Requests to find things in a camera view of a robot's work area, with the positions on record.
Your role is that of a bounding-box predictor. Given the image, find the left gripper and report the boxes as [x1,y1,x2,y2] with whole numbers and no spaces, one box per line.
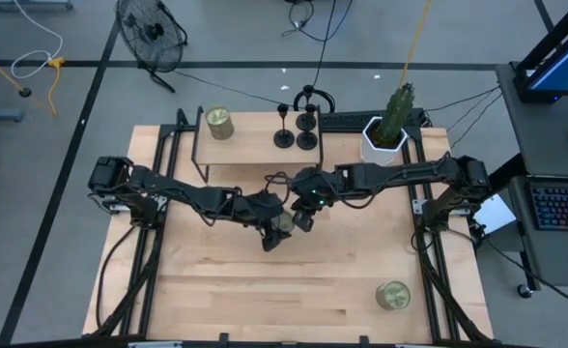
[238,190,295,253]

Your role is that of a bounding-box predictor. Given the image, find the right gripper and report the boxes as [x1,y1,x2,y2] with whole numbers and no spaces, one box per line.
[288,166,342,234]

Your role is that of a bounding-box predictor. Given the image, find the black candlestick holder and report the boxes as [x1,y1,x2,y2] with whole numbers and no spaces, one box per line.
[295,84,318,132]
[295,102,320,152]
[272,102,297,150]

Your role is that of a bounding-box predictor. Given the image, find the wooden shelf riser black legs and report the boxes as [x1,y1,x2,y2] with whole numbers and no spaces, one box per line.
[190,105,325,184]

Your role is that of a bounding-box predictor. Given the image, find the green cactus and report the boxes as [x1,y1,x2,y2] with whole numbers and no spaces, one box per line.
[376,81,416,146]

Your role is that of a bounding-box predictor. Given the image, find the white paper sheet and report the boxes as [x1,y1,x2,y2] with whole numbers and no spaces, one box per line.
[471,192,518,237]

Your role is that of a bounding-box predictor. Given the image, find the black floor fan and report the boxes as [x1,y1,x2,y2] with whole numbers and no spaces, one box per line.
[114,0,189,95]

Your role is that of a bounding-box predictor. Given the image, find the grey desk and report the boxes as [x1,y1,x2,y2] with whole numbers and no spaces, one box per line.
[495,61,568,290]

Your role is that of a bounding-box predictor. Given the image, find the backlit colourful keyboard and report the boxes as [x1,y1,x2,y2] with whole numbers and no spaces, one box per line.
[528,182,568,233]

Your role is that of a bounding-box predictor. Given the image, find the yellow pole black foot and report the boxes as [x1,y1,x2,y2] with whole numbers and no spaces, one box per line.
[0,45,33,99]

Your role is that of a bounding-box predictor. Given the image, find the black coiled cable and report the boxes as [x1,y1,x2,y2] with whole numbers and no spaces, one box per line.
[292,85,336,113]

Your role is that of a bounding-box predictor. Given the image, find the black aluminium rig frame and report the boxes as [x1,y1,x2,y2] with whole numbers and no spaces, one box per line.
[83,106,496,348]

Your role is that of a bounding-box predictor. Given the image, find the silver aluminium bracket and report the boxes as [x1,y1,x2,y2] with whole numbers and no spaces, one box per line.
[128,340,184,348]

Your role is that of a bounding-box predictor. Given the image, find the black floor cable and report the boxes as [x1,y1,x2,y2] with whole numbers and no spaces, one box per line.
[281,0,355,88]

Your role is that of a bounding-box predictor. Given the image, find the yellow hanging cord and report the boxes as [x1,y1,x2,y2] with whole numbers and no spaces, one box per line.
[397,0,434,89]

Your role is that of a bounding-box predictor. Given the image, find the yellow floor cable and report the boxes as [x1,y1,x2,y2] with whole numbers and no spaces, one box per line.
[46,56,68,117]

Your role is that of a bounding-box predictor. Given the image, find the white floor cable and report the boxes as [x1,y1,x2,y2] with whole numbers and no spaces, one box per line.
[11,0,66,81]

